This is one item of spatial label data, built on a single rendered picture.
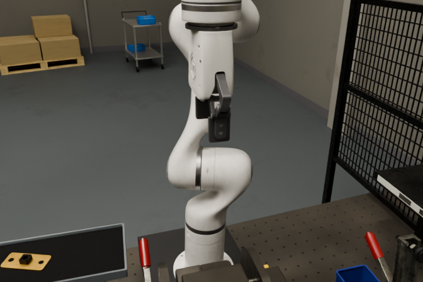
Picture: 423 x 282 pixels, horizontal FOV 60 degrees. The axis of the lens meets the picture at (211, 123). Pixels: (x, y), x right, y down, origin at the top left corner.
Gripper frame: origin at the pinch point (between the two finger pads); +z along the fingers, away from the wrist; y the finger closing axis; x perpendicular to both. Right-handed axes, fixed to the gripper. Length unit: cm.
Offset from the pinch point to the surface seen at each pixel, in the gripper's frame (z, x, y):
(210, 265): 36.8, 1.6, -7.4
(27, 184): 143, -98, -237
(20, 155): 143, -115, -294
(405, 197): 43, 68, -26
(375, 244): 31.1, 35.4, 0.9
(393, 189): 43, 68, -31
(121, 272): 28.8, -16.6, -1.7
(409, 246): 24.6, 35.3, 9.1
